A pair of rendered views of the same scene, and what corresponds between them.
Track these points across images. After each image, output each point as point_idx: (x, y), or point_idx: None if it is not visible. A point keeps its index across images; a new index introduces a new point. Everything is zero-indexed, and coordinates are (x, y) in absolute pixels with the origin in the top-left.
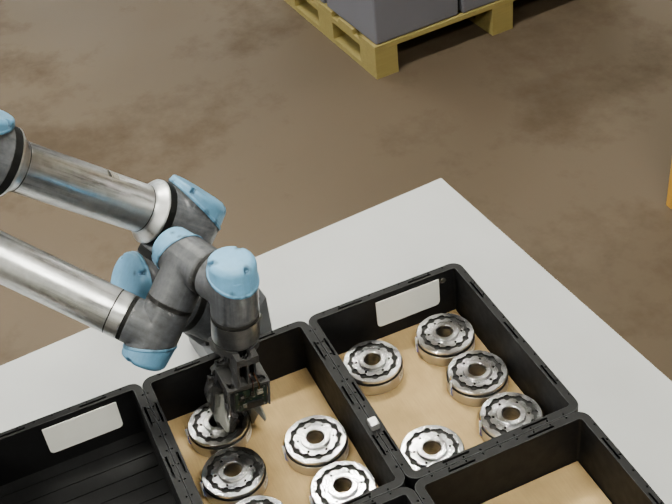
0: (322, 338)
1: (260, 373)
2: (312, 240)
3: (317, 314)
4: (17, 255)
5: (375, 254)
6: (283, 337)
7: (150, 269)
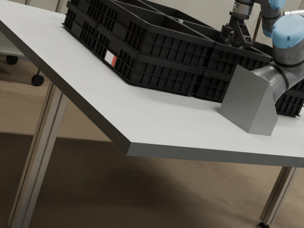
0: (206, 37)
1: (226, 26)
2: (223, 146)
3: (211, 40)
4: None
5: (178, 126)
6: None
7: None
